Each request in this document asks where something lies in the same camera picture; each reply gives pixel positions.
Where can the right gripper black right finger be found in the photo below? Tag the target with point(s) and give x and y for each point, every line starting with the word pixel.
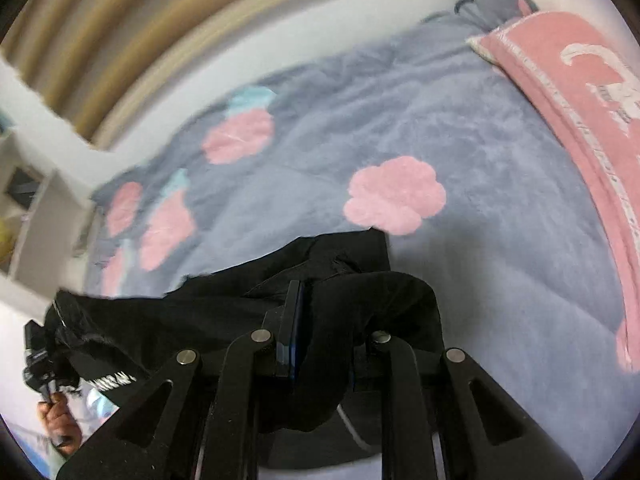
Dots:
pixel 444 417

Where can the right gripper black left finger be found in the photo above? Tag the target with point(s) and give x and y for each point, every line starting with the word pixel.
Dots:
pixel 201 415

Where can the black jacket with white piping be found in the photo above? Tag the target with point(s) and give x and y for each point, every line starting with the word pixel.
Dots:
pixel 325 415

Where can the person's left hand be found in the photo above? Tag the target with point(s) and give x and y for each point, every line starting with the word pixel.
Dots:
pixel 60 424

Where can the white shelf unit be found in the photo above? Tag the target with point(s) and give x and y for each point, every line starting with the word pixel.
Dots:
pixel 52 239

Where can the yellow ball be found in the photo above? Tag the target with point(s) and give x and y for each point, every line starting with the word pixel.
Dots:
pixel 6 240

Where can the black framed picture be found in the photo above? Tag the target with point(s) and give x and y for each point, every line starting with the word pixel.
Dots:
pixel 22 187

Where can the grey floral bed quilt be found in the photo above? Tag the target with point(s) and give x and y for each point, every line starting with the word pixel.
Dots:
pixel 419 137

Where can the wooden slatted headboard panel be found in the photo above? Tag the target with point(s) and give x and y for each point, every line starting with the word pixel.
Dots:
pixel 86 67

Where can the pink pillow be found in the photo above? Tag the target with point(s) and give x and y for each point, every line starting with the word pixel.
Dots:
pixel 589 97

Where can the grey scalloped pillow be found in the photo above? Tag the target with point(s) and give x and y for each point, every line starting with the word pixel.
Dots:
pixel 490 14

